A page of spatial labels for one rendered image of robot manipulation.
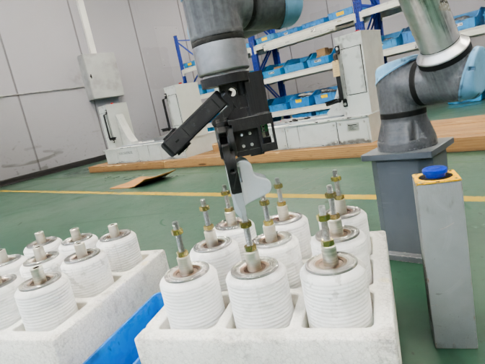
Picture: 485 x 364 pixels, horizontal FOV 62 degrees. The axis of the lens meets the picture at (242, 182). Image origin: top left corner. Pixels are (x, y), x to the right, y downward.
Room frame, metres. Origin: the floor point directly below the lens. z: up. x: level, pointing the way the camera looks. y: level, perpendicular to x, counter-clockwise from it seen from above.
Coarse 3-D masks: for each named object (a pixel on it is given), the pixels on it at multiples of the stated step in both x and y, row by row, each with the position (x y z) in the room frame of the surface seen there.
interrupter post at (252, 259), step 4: (244, 252) 0.59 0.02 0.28; (248, 252) 0.59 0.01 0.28; (252, 252) 0.58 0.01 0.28; (256, 252) 0.58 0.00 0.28; (248, 256) 0.58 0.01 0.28; (252, 256) 0.58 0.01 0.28; (256, 256) 0.58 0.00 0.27; (248, 260) 0.58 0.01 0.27; (252, 260) 0.58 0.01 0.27; (256, 260) 0.58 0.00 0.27; (260, 260) 0.59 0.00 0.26; (248, 264) 0.58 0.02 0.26; (252, 264) 0.58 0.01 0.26; (256, 264) 0.58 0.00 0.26; (260, 264) 0.59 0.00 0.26; (248, 268) 0.58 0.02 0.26; (252, 268) 0.58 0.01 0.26; (256, 268) 0.58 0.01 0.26; (260, 268) 0.58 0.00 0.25
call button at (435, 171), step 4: (424, 168) 0.68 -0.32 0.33; (428, 168) 0.68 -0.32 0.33; (432, 168) 0.67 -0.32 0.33; (436, 168) 0.67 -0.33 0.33; (440, 168) 0.66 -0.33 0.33; (444, 168) 0.66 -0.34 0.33; (424, 172) 0.67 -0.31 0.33; (428, 172) 0.66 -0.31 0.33; (432, 172) 0.66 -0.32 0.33; (436, 172) 0.66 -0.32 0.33; (440, 172) 0.66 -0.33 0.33; (444, 172) 0.66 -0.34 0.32; (428, 176) 0.67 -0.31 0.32; (432, 176) 0.66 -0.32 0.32; (436, 176) 0.66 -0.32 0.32; (440, 176) 0.66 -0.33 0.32
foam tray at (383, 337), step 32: (384, 256) 0.69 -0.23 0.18; (384, 288) 0.58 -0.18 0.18; (160, 320) 0.63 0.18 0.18; (224, 320) 0.58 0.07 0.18; (384, 320) 0.50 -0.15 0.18; (160, 352) 0.57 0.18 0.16; (192, 352) 0.55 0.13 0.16; (224, 352) 0.53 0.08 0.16; (256, 352) 0.52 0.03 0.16; (288, 352) 0.50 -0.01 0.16; (320, 352) 0.49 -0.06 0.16; (352, 352) 0.47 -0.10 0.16; (384, 352) 0.46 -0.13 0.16
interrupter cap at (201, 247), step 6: (204, 240) 0.77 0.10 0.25; (222, 240) 0.75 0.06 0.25; (228, 240) 0.74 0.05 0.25; (198, 246) 0.74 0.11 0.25; (204, 246) 0.74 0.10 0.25; (216, 246) 0.72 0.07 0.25; (222, 246) 0.71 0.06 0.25; (198, 252) 0.71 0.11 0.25; (204, 252) 0.71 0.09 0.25; (210, 252) 0.70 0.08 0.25
